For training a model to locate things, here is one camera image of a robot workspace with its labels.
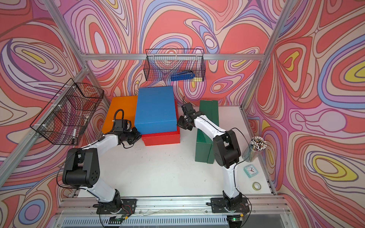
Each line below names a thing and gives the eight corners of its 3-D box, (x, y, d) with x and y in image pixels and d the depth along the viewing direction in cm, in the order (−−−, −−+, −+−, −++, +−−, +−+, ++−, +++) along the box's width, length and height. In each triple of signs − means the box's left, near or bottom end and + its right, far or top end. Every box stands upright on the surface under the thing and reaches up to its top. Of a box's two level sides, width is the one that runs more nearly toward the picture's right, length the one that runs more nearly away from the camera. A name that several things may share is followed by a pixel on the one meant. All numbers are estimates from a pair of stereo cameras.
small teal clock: (248, 178, 85) (250, 177, 83) (242, 168, 89) (243, 166, 86) (257, 174, 86) (259, 173, 84) (251, 165, 90) (252, 163, 88)
